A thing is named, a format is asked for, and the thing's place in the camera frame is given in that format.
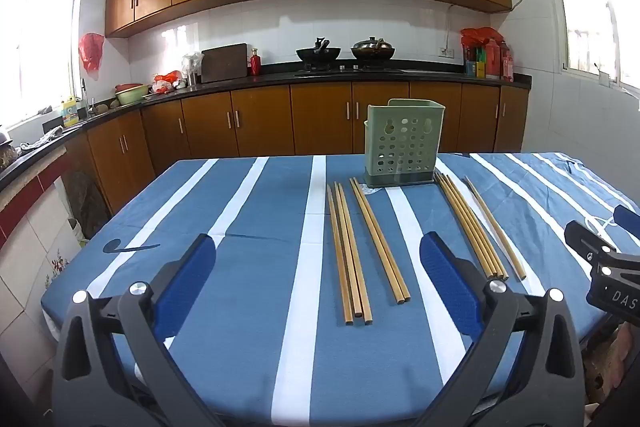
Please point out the bundle of wooden chopsticks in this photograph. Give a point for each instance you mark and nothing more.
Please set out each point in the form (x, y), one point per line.
(477, 228)

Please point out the wok with lid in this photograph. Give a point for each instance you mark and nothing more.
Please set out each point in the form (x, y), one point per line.
(372, 49)

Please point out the red bottle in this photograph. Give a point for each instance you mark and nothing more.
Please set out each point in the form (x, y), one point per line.
(255, 64)

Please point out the row of condiment bottles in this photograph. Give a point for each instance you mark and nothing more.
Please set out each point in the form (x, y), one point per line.
(492, 62)

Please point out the kitchen window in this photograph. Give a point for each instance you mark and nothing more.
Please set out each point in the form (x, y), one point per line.
(45, 37)
(590, 7)

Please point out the green perforated utensil holder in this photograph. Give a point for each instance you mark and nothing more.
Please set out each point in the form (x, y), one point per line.
(387, 117)

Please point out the black wok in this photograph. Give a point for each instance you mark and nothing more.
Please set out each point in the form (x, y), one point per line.
(318, 53)

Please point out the wooden lower kitchen cabinets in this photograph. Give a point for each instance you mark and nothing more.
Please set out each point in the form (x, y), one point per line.
(320, 117)

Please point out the red white plastic bag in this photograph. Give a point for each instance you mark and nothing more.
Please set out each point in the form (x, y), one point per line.
(167, 83)

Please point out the blue white striped tablecloth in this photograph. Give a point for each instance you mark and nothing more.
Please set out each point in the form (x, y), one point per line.
(260, 257)

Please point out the dark cutting board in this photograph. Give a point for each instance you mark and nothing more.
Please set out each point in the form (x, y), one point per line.
(225, 63)

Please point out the white wall socket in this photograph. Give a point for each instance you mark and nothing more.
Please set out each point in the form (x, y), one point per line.
(446, 52)

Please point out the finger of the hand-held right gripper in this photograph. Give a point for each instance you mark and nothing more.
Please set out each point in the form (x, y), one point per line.
(629, 217)
(587, 239)

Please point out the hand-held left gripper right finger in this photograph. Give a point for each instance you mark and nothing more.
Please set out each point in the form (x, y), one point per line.
(450, 282)

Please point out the metal faucet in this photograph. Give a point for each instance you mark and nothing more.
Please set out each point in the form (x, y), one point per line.
(86, 99)

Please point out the black kitchen countertop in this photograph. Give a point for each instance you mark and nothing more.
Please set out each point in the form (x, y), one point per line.
(270, 71)

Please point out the clear container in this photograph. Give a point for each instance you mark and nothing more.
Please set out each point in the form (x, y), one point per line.
(192, 69)

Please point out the yellow detergent bottle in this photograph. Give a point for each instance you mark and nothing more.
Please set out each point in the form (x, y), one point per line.
(70, 113)

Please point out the grey cloth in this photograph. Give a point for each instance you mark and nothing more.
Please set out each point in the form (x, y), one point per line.
(47, 138)

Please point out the gas stove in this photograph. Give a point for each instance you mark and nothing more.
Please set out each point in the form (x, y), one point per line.
(350, 69)

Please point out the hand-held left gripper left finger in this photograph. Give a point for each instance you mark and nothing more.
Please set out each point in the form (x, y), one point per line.
(185, 282)

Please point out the green basin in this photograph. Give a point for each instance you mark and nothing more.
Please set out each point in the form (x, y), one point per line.
(131, 97)

